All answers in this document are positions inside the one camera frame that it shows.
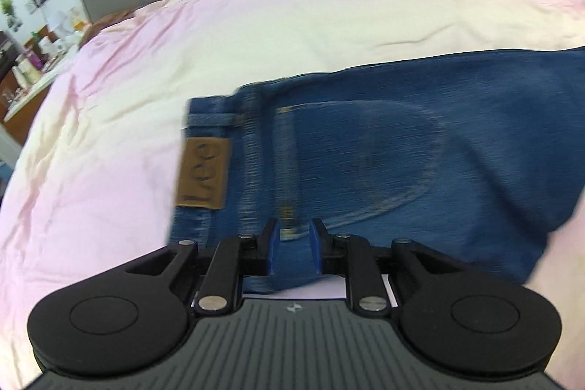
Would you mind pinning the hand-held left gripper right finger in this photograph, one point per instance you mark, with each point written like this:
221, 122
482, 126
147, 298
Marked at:
315, 246

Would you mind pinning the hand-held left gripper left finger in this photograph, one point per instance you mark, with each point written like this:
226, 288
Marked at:
271, 246

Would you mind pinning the blue denim pants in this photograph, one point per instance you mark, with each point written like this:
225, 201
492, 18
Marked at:
411, 143

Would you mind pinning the pink floral bed blanket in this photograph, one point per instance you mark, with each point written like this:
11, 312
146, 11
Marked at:
320, 6

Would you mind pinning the green potted plant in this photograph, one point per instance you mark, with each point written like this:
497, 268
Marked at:
9, 8

